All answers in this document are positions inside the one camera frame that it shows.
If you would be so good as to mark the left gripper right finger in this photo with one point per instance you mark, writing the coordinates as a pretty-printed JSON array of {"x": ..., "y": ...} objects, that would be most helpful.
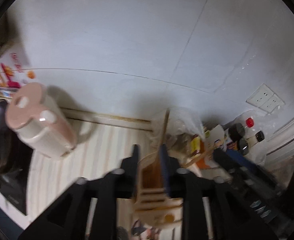
[{"x": 172, "y": 180}]

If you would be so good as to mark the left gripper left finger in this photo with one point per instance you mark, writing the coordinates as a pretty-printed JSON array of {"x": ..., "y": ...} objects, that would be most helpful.
[{"x": 129, "y": 178}]

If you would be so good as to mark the yellow seasoning box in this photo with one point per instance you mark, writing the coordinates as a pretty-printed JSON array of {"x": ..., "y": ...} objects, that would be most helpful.
[{"x": 195, "y": 144}]

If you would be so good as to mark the striped cat tablecloth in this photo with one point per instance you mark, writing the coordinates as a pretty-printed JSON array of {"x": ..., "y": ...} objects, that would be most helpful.
[{"x": 101, "y": 149}]

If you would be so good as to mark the beige utensil holder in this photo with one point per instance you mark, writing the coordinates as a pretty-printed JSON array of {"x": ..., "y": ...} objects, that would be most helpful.
[{"x": 150, "y": 213}]

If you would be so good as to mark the small black cap bottle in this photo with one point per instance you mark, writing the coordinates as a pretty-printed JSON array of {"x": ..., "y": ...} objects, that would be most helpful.
[{"x": 258, "y": 137}]

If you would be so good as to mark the clear plastic bag right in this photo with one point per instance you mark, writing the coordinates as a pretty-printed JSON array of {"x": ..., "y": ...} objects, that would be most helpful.
[{"x": 249, "y": 133}]

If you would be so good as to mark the clear plastic bag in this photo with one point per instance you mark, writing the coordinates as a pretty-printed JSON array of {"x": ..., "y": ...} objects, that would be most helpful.
[
  {"x": 249, "y": 133},
  {"x": 180, "y": 121}
]

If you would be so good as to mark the clear plastic bag left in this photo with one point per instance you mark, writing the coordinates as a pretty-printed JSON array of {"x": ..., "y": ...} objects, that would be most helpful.
[{"x": 180, "y": 121}]

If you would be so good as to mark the dark soy sauce bottle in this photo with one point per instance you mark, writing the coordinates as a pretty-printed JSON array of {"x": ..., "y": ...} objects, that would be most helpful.
[{"x": 238, "y": 143}]

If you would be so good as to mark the orange seasoning box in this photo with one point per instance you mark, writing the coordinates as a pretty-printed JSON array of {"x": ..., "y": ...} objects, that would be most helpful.
[{"x": 215, "y": 138}]

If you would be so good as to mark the red cap bottle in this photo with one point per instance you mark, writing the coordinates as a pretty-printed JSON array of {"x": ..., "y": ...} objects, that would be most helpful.
[{"x": 249, "y": 122}]

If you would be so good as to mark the pink white electric kettle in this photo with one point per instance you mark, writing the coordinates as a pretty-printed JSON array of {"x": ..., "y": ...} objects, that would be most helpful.
[{"x": 39, "y": 122}]

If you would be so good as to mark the black induction cooktop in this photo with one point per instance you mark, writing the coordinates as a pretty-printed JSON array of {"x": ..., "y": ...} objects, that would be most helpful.
[{"x": 13, "y": 182}]

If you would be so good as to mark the white wall socket middle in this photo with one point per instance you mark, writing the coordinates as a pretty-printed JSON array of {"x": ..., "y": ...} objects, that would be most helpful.
[{"x": 272, "y": 103}]

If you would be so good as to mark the white wall socket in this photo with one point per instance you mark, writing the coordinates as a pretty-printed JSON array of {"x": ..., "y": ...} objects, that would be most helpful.
[
  {"x": 260, "y": 96},
  {"x": 272, "y": 103}
]

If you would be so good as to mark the white wall socket left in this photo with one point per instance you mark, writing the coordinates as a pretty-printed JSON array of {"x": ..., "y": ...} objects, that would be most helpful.
[{"x": 260, "y": 96}]

